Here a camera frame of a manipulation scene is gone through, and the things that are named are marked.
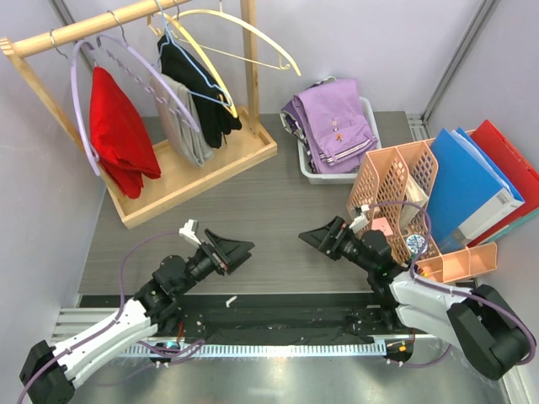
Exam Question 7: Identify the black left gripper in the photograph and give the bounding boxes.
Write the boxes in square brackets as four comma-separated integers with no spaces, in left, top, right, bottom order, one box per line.
[175,229,253,295]

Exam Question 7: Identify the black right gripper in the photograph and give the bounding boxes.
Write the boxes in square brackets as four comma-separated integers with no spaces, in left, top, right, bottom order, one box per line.
[299,215,375,274]

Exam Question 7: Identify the purple camouflage trousers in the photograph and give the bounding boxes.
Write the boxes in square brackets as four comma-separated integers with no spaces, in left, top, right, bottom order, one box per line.
[280,101,316,173]

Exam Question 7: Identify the lilac plastic hanger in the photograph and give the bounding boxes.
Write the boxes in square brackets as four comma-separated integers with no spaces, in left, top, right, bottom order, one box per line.
[96,10,200,132]

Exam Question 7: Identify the cream white hanger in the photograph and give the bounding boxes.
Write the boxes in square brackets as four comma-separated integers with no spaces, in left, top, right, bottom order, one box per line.
[172,9,301,76]

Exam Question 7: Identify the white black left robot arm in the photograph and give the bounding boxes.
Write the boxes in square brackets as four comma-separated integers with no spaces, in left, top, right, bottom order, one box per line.
[18,221,254,403]

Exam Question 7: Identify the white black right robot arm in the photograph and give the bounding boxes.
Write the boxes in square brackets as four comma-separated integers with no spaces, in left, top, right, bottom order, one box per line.
[298,216,537,380]

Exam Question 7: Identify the grey trousers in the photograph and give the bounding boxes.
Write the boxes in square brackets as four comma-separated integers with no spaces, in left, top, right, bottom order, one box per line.
[149,74,214,167]

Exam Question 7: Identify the red trousers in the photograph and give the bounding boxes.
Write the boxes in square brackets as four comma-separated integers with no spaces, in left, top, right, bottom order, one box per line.
[89,66,161,199]

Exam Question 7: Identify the lilac hanger with red trousers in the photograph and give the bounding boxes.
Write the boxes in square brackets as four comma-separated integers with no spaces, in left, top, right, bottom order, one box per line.
[49,29,103,178]

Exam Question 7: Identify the black trousers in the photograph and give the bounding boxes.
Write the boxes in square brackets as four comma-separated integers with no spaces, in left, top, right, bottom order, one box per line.
[158,36,242,149]

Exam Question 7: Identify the light blue hanger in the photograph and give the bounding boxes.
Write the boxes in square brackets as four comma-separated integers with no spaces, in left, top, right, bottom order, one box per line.
[156,1,219,104]

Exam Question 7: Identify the yellow hanger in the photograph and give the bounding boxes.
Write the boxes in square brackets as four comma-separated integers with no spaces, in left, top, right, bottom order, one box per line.
[147,12,238,118]

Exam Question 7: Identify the pink power socket cube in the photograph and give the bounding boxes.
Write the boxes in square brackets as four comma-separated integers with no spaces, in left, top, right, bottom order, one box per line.
[371,217,394,239]

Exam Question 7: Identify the white plastic basket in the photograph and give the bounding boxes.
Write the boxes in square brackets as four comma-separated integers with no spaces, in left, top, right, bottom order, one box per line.
[296,96,382,185]

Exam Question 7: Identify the pink desk organizer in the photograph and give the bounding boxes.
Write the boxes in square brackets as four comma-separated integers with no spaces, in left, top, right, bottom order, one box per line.
[347,141,498,284]

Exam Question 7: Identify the wooden clothes rack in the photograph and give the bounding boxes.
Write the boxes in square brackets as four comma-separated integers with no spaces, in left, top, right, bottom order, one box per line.
[1,1,277,228]

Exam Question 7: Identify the blue folder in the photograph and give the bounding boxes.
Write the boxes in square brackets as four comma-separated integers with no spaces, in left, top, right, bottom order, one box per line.
[427,128,525,253]

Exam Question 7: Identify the teal folder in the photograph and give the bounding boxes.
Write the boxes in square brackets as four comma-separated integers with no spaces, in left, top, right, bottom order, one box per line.
[484,209,539,243]

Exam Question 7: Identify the red folder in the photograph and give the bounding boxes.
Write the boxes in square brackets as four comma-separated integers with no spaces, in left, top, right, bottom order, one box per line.
[468,120,538,247]

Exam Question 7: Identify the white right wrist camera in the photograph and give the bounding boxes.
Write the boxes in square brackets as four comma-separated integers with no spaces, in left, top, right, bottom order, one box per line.
[349,205,371,234]

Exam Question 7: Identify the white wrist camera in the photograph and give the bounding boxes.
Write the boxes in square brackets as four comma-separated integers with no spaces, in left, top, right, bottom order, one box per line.
[178,219,201,247]
[349,205,371,234]

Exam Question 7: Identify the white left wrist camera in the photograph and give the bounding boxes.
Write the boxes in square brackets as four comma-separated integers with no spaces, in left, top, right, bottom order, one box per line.
[178,219,201,247]

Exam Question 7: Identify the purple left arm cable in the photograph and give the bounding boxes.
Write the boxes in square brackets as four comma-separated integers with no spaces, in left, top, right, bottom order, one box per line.
[16,230,210,404]

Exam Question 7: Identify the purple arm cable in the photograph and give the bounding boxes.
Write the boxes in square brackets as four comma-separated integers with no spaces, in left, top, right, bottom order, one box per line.
[16,230,210,404]
[366,200,538,368]

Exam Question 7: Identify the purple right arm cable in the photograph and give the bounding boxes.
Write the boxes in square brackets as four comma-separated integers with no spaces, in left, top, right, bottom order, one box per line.
[366,200,538,368]

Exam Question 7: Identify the white slotted cable duct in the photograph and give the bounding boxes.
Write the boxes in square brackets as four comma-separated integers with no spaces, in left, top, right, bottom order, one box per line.
[117,343,387,358]

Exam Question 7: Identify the aluminium rail frame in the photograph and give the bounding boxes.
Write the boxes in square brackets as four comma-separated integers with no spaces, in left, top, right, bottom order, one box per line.
[51,307,533,403]

